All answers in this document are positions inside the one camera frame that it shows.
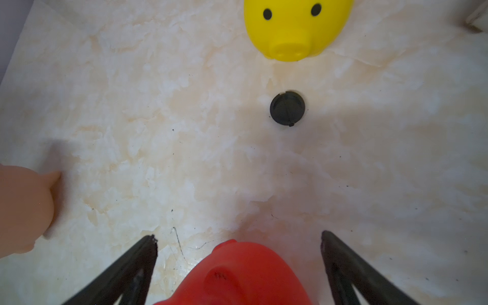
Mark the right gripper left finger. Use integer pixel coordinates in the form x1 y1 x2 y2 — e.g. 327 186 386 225
64 235 158 305

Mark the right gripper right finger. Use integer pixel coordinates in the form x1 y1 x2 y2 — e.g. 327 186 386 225
320 231 417 305

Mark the red piggy bank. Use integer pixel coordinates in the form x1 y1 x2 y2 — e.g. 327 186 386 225
163 240 311 304

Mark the peach piggy bank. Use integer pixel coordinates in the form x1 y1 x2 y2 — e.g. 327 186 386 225
1 165 61 258

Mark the yellow piggy bank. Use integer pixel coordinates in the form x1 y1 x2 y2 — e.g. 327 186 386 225
243 0 354 62

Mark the black plug near yellow pig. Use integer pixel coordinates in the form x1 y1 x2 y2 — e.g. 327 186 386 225
269 91 306 127

